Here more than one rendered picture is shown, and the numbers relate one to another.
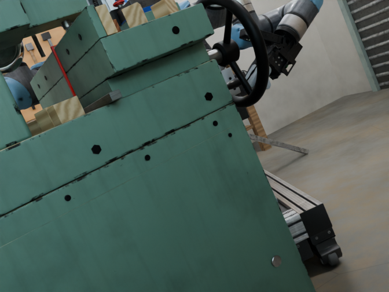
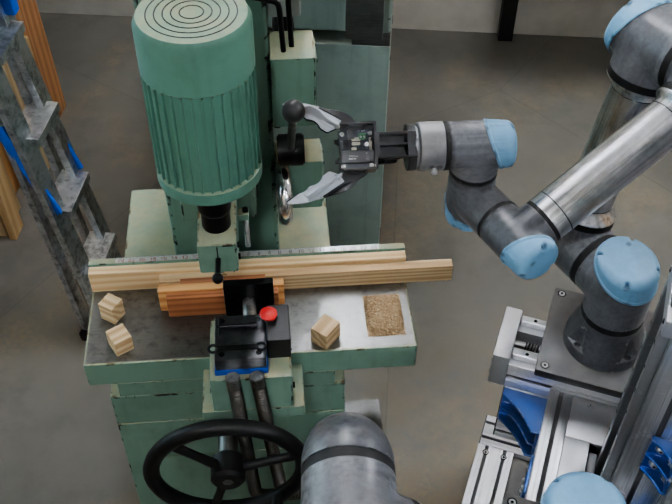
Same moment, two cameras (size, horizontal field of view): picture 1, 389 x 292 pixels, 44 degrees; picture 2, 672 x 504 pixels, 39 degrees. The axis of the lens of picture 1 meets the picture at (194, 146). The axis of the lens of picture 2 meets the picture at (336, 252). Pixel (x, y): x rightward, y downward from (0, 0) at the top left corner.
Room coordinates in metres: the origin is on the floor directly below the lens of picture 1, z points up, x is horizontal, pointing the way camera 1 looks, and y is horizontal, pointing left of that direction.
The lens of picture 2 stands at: (1.68, -0.89, 2.25)
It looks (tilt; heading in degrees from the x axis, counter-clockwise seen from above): 46 degrees down; 112
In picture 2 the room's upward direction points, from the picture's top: 1 degrees clockwise
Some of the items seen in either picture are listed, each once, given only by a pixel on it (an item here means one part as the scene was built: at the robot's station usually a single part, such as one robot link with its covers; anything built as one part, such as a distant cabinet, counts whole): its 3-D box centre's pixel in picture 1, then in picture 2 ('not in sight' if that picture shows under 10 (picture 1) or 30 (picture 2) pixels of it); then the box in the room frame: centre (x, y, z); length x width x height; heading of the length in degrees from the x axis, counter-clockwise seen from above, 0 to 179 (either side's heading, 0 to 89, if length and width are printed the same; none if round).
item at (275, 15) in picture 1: (278, 21); not in sight; (1.47, -0.38, 0.84); 0.11 x 0.11 x 0.08; 23
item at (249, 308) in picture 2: not in sight; (249, 310); (1.13, 0.07, 0.95); 0.09 x 0.07 x 0.09; 27
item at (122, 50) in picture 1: (127, 66); (252, 341); (1.13, 0.07, 0.87); 0.61 x 0.30 x 0.06; 27
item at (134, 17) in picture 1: (135, 17); (111, 308); (0.88, 0.00, 0.92); 0.03 x 0.03 x 0.04; 83
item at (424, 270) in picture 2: not in sight; (307, 277); (1.18, 0.21, 0.92); 0.56 x 0.02 x 0.04; 27
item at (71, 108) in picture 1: (66, 112); not in sight; (0.83, 0.18, 0.82); 0.04 x 0.04 x 0.03; 30
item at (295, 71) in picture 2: not in sight; (293, 79); (1.08, 0.40, 1.23); 0.09 x 0.08 x 0.15; 117
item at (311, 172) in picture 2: not in sight; (299, 173); (1.10, 0.38, 1.02); 0.09 x 0.07 x 0.12; 27
